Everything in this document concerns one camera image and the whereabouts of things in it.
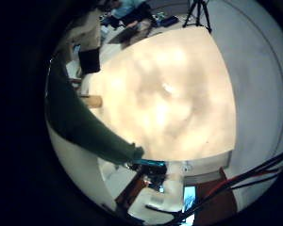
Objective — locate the grey laptop on lap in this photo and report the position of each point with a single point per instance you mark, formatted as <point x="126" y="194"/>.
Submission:
<point x="124" y="35"/>

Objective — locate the gold cylindrical vase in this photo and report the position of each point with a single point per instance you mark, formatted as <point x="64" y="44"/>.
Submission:
<point x="92" y="101"/>

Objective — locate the black mesh office chair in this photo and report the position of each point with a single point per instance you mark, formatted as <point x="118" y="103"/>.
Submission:
<point x="89" y="61"/>

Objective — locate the black camera tripod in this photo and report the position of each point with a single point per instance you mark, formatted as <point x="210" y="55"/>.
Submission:
<point x="197" y="14"/>

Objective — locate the green sleeved arm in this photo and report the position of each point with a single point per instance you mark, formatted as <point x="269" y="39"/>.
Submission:
<point x="81" y="125"/>

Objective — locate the wooden office desk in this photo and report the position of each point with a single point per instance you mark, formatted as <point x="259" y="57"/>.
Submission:
<point x="85" y="31"/>

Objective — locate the seated person in teal shirt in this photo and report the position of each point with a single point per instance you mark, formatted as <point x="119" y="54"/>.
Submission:
<point x="129" y="11"/>

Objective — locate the brown door with frosted window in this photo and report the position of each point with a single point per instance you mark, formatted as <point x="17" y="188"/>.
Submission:
<point x="217" y="194"/>

